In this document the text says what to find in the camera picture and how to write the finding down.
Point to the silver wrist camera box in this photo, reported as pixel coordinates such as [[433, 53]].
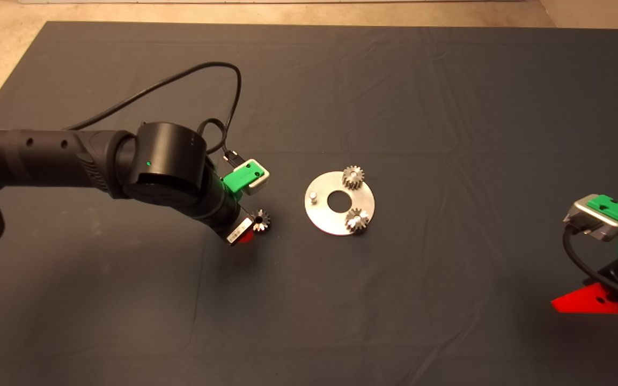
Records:
[[260, 182], [590, 222]]

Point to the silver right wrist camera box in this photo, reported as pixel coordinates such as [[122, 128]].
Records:
[[590, 222]]

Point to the round metal carrier plate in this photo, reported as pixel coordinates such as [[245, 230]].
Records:
[[322, 214]]

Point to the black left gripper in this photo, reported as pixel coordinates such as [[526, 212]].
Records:
[[228, 220]]

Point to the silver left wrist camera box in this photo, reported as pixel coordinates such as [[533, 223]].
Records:
[[260, 182]]

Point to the dark grey table cloth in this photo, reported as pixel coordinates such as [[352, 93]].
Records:
[[395, 80]]

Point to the small steel planetary gear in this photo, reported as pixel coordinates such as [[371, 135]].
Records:
[[357, 220], [260, 220], [352, 177]]

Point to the green left camera mount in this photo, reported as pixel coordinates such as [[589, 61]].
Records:
[[242, 179]]

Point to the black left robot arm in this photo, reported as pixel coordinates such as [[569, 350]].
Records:
[[46, 155]]

